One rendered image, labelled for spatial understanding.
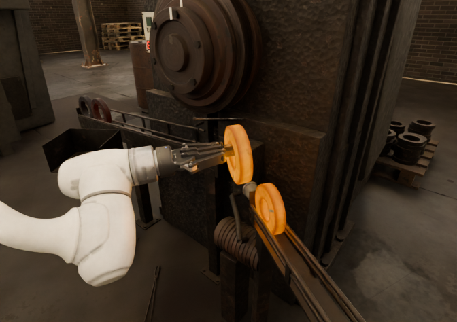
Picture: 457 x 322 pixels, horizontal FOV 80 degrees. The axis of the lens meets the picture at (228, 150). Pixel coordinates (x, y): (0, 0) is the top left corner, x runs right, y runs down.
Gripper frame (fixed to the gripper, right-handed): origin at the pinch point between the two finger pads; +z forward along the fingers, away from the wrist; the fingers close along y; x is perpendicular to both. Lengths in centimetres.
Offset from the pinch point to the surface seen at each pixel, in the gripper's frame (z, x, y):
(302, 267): 11.3, -28.4, 18.0
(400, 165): 160, -86, -85
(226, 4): 7.4, 33.5, -30.3
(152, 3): -12, 36, -85
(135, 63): -37, -27, -337
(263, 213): 8.2, -25.1, -1.4
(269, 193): 8.5, -14.9, 2.4
